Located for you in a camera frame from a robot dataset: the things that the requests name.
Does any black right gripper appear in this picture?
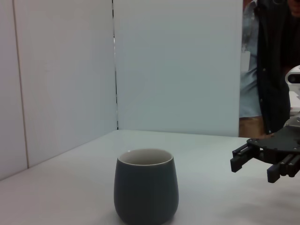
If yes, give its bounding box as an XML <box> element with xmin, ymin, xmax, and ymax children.
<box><xmin>230</xmin><ymin>114</ymin><xmax>300</xmax><ymax>183</ymax></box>

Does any dark grey ceramic mug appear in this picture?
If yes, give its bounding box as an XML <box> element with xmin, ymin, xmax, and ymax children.
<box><xmin>113</xmin><ymin>148</ymin><xmax>180</xmax><ymax>225</ymax></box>

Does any person in light blue shirt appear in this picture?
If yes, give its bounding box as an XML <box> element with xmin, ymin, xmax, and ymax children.
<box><xmin>239</xmin><ymin>0</ymin><xmax>267</xmax><ymax>138</ymax></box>

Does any person in black jacket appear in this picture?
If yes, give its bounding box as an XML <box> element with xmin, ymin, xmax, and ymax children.
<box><xmin>256</xmin><ymin>0</ymin><xmax>300</xmax><ymax>136</ymax></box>

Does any white badge card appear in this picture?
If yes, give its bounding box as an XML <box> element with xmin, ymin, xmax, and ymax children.
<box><xmin>241</xmin><ymin>51</ymin><xmax>250</xmax><ymax>71</ymax></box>

